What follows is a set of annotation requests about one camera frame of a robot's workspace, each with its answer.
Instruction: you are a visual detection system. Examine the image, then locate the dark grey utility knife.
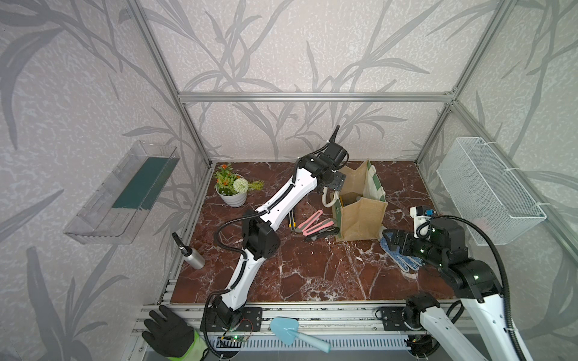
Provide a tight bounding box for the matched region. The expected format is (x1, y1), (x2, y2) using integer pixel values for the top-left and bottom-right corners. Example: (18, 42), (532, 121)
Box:
(305, 227), (340, 242)

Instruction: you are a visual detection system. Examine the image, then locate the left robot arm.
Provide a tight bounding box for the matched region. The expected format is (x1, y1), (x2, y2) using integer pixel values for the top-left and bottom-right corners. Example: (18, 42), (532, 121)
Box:
(203, 125), (349, 329)

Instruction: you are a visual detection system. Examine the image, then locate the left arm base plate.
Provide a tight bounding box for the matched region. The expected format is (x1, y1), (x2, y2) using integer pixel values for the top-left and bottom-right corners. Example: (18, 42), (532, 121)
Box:
(200, 307), (263, 332)

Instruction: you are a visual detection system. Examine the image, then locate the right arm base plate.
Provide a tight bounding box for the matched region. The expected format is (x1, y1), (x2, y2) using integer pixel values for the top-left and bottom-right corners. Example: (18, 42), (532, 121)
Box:
(375, 305), (443, 331)

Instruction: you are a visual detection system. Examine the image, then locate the silver black bottle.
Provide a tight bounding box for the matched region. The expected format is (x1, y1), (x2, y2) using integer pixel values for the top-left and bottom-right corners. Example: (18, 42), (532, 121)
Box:
(172, 233), (206, 270)

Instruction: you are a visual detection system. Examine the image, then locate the blue dotted work glove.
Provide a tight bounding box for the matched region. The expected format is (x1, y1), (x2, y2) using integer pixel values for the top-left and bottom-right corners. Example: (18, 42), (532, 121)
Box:
(379, 230), (424, 274)

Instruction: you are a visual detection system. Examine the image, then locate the light blue garden trowel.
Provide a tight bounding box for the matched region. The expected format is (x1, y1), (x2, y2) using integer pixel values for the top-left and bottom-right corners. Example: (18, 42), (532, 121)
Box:
(269, 317), (331, 353)

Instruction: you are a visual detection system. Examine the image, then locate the white wire mesh basket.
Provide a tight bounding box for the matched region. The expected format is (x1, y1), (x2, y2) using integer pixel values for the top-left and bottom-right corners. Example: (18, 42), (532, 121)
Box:
(437, 137), (547, 245)

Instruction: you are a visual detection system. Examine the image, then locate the yellow black slim knife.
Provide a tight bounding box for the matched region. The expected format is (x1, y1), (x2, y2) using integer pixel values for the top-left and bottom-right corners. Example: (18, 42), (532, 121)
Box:
(288, 209), (297, 232)

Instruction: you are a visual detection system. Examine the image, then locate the green Christmas tote bag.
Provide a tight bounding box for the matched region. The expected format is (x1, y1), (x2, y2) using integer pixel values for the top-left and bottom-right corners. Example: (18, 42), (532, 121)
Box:
(322, 160), (388, 242)

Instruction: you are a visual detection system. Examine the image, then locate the clear plastic wall shelf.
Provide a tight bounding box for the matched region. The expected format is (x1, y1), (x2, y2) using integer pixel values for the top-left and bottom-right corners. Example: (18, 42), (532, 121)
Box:
(63, 141), (180, 245)

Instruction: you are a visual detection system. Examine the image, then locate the black green rubber glove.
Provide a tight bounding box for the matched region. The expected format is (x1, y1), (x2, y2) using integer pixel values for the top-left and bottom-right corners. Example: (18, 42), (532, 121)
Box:
(141, 305), (209, 361)

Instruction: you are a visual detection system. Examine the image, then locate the potted artificial flower plant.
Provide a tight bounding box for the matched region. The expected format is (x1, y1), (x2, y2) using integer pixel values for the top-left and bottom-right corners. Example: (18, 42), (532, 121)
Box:
(214, 163), (264, 208)

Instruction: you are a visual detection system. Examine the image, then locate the pink utility knife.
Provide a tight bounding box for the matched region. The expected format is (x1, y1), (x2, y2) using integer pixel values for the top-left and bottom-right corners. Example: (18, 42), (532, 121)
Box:
(303, 219), (334, 236)
(295, 210), (323, 233)

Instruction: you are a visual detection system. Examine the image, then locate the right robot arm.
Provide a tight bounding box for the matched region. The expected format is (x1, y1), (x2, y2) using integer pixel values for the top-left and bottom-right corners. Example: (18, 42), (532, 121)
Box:
(382, 215), (532, 360)

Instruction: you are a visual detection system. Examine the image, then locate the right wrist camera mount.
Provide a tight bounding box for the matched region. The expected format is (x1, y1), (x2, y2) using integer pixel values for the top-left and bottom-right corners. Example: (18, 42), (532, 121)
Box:
(410, 206), (437, 238)

